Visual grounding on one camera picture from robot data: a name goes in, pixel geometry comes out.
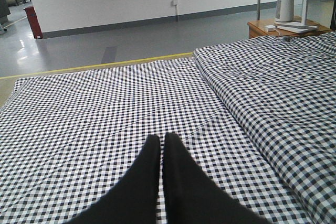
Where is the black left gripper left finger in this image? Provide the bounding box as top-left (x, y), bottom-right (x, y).
top-left (69, 135), bottom-right (160, 223)

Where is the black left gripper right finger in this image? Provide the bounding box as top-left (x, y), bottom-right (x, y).
top-left (163, 133), bottom-right (267, 223)

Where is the checkered bed sheet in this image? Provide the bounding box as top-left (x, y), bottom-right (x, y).
top-left (1, 58), bottom-right (312, 223)

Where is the checkered folded quilt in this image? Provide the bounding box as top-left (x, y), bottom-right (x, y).
top-left (193, 32), bottom-right (335, 223)

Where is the wooden nightstand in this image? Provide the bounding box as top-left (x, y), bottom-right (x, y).
top-left (247, 15), bottom-right (332, 39)

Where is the white charger adapter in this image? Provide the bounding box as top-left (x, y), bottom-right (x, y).
top-left (264, 25), bottom-right (276, 32)

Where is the white cylindrical speaker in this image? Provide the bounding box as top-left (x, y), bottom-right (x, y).
top-left (275, 0), bottom-right (295, 23)

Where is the red fire extinguisher box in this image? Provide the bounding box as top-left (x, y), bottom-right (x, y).
top-left (24, 6), bottom-right (43, 39)

